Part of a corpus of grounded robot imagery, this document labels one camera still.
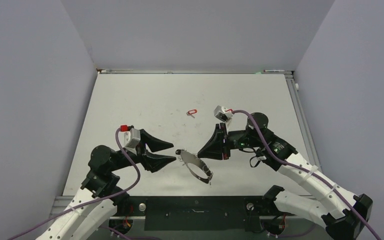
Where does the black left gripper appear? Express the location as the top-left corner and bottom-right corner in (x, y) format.
(108, 130), (176, 172)

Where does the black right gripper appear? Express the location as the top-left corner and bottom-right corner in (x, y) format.
(197, 121), (261, 160)

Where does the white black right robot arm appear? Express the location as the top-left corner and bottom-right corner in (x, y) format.
(197, 107), (373, 240)

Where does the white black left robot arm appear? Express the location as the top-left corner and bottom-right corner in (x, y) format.
(38, 125), (176, 240)

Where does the black key tag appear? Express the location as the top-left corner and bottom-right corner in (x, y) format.
(175, 149), (184, 156)

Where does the red key tag with key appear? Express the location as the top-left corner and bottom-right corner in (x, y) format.
(186, 109), (198, 118)

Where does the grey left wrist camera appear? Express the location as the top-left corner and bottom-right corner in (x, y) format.
(120, 125), (141, 149)

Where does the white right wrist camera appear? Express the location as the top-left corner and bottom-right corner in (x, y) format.
(213, 105), (234, 129)

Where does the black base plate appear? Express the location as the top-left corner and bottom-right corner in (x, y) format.
(109, 196), (285, 233)

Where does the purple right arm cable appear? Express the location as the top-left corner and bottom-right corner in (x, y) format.
(226, 109), (382, 240)

